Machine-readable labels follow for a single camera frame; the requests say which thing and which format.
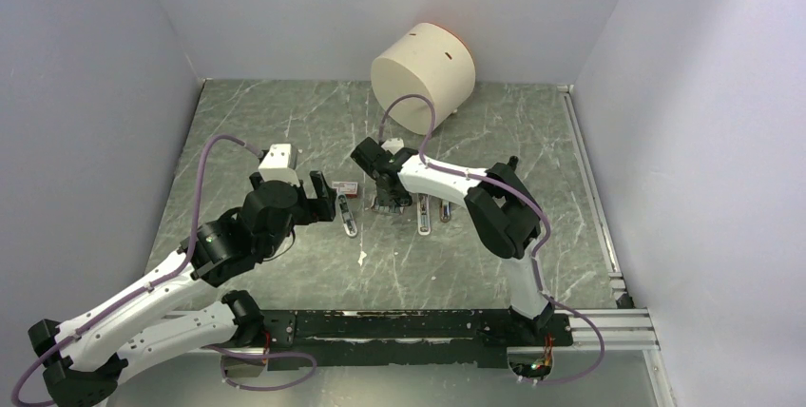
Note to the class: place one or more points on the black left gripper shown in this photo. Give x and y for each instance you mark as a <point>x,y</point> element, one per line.
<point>319,206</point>

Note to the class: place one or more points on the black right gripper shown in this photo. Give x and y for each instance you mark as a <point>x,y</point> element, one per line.
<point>388,200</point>

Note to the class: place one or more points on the white red staple box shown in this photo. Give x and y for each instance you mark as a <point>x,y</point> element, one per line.
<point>349,189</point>

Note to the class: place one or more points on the staple tray with staples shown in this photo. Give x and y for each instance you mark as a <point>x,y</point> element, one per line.
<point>386,207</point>

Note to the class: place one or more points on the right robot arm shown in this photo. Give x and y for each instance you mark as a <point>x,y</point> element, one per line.
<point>503,213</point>

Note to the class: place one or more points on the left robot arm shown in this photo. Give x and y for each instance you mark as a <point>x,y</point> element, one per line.
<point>85,359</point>

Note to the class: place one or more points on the cream cylindrical stool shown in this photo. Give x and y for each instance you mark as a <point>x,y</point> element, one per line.
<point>423,77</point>

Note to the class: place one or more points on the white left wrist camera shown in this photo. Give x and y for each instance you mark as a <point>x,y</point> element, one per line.
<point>279,164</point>

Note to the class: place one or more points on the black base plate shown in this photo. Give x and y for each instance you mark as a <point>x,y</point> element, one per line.
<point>482,337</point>

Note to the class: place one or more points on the aluminium rail frame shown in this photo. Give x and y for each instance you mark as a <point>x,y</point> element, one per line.
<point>598,331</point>

